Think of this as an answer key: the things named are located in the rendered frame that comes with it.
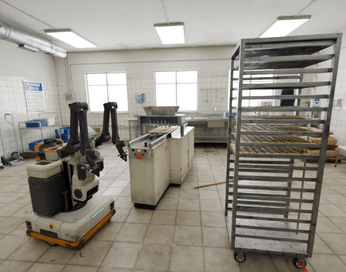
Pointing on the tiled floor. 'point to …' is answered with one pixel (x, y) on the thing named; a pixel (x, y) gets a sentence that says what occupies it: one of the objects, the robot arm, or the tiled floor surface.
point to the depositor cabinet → (180, 156)
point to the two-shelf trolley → (36, 129)
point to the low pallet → (326, 160)
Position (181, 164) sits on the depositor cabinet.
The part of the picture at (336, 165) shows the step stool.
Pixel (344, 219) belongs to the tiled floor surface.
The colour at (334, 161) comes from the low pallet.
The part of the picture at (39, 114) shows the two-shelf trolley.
